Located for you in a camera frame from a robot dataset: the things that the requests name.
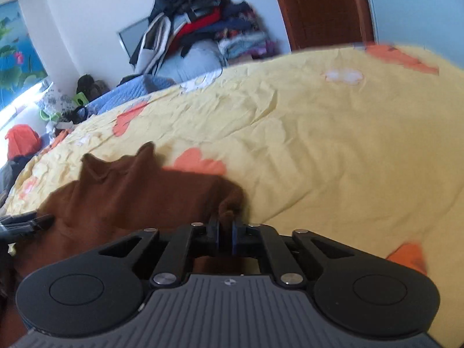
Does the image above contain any grey framed board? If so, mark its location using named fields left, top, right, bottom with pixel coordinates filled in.
left=118, top=17, right=149, bottom=57

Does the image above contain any lotus flower wall poster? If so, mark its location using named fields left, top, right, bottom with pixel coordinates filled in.
left=0, top=0, right=48, bottom=109

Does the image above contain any pile of mixed clothes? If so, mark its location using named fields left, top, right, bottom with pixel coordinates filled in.
left=130, top=0, right=277, bottom=75

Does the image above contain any white sliding wardrobe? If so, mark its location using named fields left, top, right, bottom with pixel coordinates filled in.
left=369, top=0, right=463, bottom=54

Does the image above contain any yellow patterned bed quilt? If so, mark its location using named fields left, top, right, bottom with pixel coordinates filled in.
left=5, top=46, right=463, bottom=347

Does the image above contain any black bag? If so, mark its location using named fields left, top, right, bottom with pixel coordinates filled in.
left=76, top=74, right=109, bottom=102

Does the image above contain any brown knit sweater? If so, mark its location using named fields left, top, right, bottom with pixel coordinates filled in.
left=1, top=142, right=244, bottom=347

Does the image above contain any light blue quilted blanket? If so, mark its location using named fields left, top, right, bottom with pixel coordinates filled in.
left=86, top=75, right=175, bottom=115

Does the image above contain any brown wooden door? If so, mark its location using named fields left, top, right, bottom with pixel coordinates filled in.
left=278, top=0, right=374, bottom=51

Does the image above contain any red orange cloth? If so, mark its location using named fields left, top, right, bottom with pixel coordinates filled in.
left=5, top=124, right=42, bottom=160

